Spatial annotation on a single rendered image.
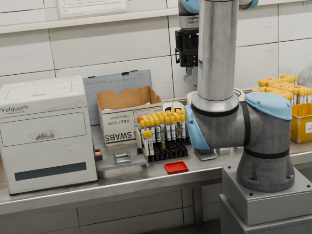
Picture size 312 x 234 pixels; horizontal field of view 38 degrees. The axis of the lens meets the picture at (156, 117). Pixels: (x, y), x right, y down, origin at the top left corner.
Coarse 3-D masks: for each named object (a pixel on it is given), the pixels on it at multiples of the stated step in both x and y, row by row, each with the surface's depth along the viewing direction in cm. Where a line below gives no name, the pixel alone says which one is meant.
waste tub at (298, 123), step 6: (294, 108) 170; (300, 108) 171; (306, 108) 172; (294, 114) 171; (300, 114) 172; (306, 114) 172; (294, 120) 159; (300, 120) 157; (306, 120) 158; (294, 126) 160; (300, 126) 158; (306, 126) 158; (294, 132) 160; (300, 132) 159; (306, 132) 159; (294, 138) 161; (300, 138) 159; (306, 138) 160
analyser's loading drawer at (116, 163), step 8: (128, 152) 148; (144, 152) 149; (104, 160) 151; (112, 160) 150; (120, 160) 150; (128, 160) 146; (136, 160) 148; (144, 160) 148; (104, 168) 145; (112, 168) 146
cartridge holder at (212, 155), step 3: (195, 150) 159; (198, 150) 156; (201, 150) 154; (204, 150) 154; (207, 150) 154; (210, 150) 155; (213, 150) 155; (198, 153) 156; (201, 153) 154; (204, 153) 154; (207, 153) 155; (210, 153) 155; (213, 153) 155; (201, 156) 153; (204, 156) 153; (207, 156) 153; (210, 156) 153; (213, 156) 153; (201, 159) 153; (204, 159) 153
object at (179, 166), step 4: (164, 164) 151; (168, 164) 151; (172, 164) 152; (176, 164) 152; (180, 164) 151; (184, 164) 150; (168, 168) 149; (172, 168) 149; (176, 168) 149; (180, 168) 148; (184, 168) 148; (168, 172) 145; (172, 172) 145; (176, 172) 146
